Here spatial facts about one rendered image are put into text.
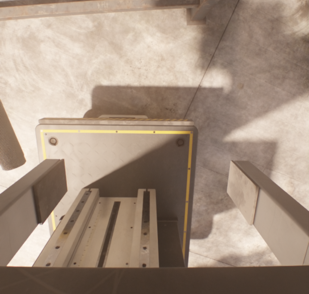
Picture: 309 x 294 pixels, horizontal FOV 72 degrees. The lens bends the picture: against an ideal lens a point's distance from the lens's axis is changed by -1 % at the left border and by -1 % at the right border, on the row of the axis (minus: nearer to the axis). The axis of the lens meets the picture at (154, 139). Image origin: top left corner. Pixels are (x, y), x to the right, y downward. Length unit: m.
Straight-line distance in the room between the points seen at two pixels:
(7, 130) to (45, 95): 0.96
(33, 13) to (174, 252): 1.13
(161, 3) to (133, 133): 0.55
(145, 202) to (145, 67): 0.70
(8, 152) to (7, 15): 0.86
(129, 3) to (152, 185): 0.78
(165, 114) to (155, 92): 0.13
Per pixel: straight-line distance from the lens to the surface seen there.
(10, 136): 0.40
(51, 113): 1.35
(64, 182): 0.17
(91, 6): 1.07
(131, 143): 0.93
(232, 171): 0.16
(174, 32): 1.24
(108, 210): 0.96
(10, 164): 0.40
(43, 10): 1.12
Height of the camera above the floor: 1.21
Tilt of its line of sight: 74 degrees down
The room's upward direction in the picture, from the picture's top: 176 degrees clockwise
